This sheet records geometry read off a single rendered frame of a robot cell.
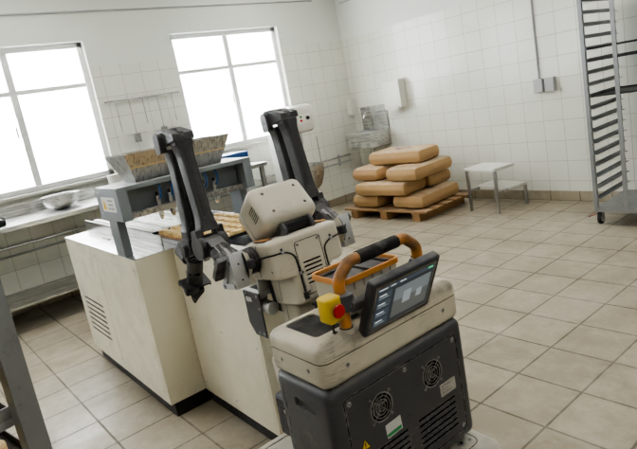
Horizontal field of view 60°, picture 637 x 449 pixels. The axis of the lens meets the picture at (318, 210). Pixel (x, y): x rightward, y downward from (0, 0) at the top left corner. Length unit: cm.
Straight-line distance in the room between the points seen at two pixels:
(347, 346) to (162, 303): 150
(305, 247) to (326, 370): 47
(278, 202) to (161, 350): 130
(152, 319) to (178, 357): 25
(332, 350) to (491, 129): 504
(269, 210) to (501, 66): 464
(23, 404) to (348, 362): 82
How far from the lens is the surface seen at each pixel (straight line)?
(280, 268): 171
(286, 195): 181
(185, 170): 182
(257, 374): 241
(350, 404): 151
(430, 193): 593
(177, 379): 294
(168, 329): 285
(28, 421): 92
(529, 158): 610
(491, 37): 617
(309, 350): 144
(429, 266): 153
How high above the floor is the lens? 141
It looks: 11 degrees down
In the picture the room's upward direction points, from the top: 11 degrees counter-clockwise
